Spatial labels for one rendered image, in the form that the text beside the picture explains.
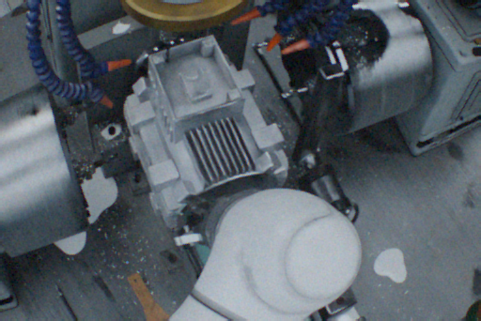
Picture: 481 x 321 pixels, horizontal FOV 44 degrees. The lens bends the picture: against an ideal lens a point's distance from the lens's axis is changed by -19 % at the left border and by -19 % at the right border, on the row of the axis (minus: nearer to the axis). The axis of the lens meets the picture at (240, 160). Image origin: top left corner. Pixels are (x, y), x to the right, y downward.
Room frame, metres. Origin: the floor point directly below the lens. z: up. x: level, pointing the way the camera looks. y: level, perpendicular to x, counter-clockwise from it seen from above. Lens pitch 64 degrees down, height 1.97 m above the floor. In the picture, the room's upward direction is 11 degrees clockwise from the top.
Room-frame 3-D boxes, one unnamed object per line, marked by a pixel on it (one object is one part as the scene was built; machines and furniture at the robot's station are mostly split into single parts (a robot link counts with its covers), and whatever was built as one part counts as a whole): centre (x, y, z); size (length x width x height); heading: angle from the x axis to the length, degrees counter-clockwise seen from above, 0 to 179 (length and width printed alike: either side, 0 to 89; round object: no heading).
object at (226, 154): (0.49, 0.06, 1.02); 0.20 x 0.19 x 0.19; 33
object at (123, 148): (0.53, 0.22, 0.86); 0.07 x 0.06 x 0.12; 125
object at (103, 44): (0.66, 0.18, 0.97); 0.30 x 0.11 x 0.34; 125
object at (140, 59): (0.61, 0.15, 1.02); 0.15 x 0.02 x 0.15; 125
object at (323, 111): (0.51, -0.09, 1.12); 0.04 x 0.03 x 0.26; 35
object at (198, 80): (0.52, 0.08, 1.11); 0.12 x 0.11 x 0.07; 33
